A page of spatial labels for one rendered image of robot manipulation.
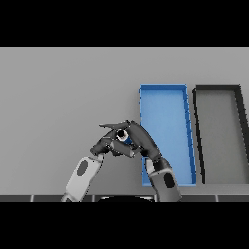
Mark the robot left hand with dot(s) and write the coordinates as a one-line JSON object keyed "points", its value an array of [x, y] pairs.
{"points": [[108, 146]]}

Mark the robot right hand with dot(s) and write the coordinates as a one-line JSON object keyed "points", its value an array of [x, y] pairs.
{"points": [[142, 137]]}

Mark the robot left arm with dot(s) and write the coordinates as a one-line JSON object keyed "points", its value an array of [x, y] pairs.
{"points": [[81, 178]]}

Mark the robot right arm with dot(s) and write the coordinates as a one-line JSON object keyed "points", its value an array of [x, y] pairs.
{"points": [[163, 180]]}

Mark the blue bin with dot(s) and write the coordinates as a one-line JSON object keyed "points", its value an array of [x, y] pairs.
{"points": [[165, 129]]}

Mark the dark grey bin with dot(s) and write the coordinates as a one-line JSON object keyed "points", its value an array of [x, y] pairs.
{"points": [[222, 133]]}

